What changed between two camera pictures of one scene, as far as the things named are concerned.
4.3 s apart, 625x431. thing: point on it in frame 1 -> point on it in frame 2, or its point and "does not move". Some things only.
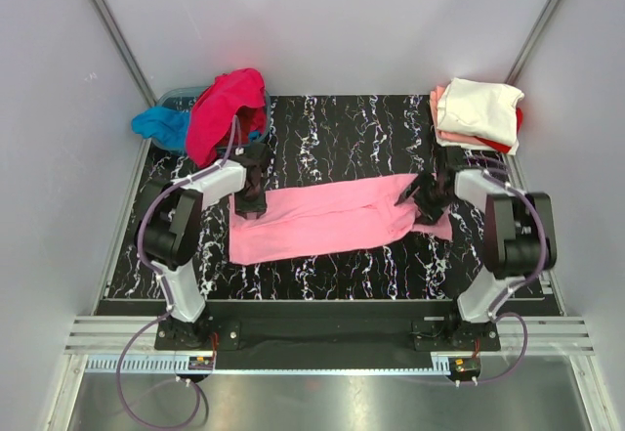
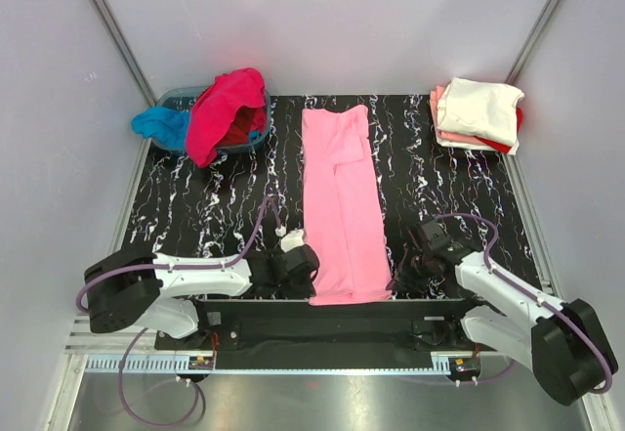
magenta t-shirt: (214, 109) does not move
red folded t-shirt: (500, 148) does not move
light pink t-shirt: (332, 216) -> (344, 219)
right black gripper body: (423, 198) -> (414, 265)
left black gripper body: (251, 204) -> (303, 262)
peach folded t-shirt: (446, 136) does not move
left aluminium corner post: (118, 39) does not move
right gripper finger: (413, 188) -> (395, 284)
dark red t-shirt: (249, 118) does not move
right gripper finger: (431, 216) -> (412, 287)
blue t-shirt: (168, 126) does not move
